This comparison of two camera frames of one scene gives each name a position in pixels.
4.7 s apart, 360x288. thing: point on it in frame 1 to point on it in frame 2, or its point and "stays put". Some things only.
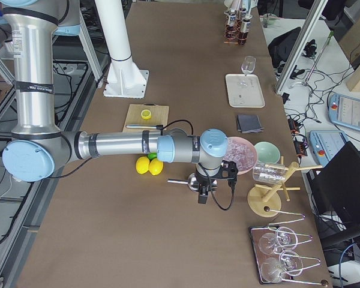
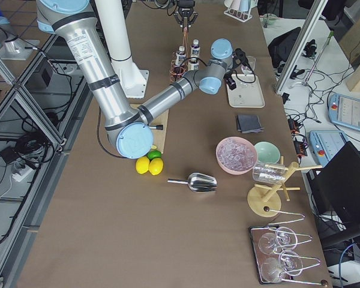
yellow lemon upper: [155, 166] stays put
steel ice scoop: [192, 181] stays put
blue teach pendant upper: [348, 112] stays put
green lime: [152, 156] stays put
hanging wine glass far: [285, 238] stays put
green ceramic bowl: [267, 152] stays put
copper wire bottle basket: [233, 35] to [176, 72]
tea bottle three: [243, 13] to [195, 48]
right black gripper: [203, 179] to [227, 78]
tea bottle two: [245, 28] to [193, 64]
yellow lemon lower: [142, 164] stays put
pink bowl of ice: [242, 151] stays put
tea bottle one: [231, 30] to [181, 54]
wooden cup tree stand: [266, 201] stays put
